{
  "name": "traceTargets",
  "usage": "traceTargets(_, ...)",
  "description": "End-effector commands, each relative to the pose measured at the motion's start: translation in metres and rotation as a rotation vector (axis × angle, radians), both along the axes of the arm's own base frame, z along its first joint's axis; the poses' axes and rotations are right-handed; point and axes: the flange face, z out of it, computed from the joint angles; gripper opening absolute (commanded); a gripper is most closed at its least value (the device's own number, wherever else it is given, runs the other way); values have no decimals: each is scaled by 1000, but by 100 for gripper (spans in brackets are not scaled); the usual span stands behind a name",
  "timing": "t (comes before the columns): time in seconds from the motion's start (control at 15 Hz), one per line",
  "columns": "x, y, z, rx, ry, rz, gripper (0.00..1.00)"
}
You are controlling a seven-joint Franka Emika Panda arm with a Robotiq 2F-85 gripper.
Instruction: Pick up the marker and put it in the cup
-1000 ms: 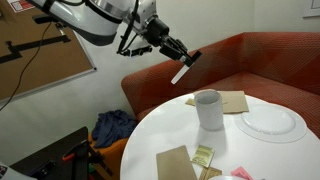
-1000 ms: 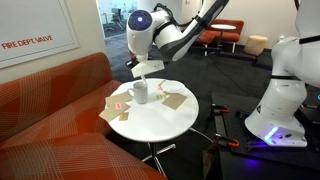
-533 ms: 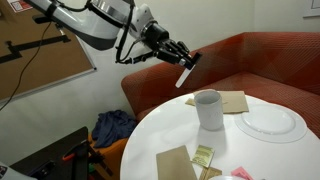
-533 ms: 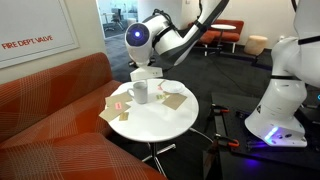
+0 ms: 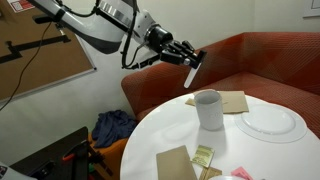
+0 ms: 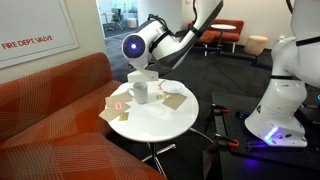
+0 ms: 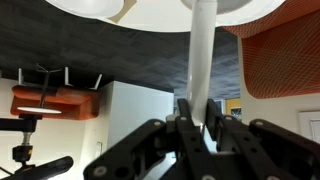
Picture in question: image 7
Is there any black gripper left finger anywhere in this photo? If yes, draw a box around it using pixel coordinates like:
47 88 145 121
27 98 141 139
83 98 218 180

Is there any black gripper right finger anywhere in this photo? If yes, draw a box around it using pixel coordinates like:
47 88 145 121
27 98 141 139
205 99 320 180

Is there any white marker with black cap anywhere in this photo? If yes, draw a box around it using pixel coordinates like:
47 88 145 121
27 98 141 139
184 0 219 129

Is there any orange-red patterned sofa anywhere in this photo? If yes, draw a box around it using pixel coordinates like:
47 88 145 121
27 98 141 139
222 0 320 100

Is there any red background lounge sofa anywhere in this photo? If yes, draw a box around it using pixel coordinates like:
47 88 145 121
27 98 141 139
9 66 103 122

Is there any small white background table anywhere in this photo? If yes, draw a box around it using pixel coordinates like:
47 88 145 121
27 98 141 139
15 63 64 115

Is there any white ceramic mug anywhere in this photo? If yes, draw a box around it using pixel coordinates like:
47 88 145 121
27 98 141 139
180 0 254 16

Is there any white bowl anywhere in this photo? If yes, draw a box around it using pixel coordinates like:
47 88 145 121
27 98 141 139
44 0 125 20

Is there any white framed wall sign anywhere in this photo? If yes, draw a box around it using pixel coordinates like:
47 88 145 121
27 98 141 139
297 110 320 144

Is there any black stereo camera bar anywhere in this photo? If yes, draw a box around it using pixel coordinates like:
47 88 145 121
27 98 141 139
0 155 75 180

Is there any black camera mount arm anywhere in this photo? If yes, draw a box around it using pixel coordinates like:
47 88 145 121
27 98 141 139
0 113 44 174

